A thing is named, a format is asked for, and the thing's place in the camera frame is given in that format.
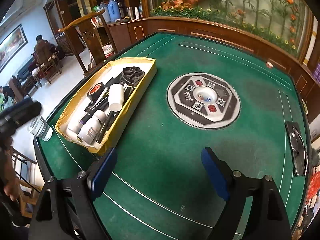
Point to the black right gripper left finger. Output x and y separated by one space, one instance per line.
86 188

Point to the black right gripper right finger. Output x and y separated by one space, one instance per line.
233 187

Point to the white pill bottle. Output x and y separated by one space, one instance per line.
89 130

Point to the black tape roll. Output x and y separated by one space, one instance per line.
96 91

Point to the black marker pen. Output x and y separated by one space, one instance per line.
99 106

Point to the white plastic cup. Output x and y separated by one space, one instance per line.
116 97

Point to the black round fan part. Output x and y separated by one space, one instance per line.
132 75

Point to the clear black gel pen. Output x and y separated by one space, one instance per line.
106 125

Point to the person's left hand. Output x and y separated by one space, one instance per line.
11 185

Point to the glass cup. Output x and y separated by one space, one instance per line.
40 128

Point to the seated person in brown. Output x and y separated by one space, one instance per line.
43 50

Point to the round mahjong table control panel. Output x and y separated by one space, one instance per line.
203 101

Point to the yellow cardboard tray box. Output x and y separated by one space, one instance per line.
100 110

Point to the wooden chair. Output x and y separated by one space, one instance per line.
91 40

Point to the small red white token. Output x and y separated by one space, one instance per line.
269 65

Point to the blue water jug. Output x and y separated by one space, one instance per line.
113 10

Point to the flower planter display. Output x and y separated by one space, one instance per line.
285 23

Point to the framed wall painting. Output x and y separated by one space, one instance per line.
11 45

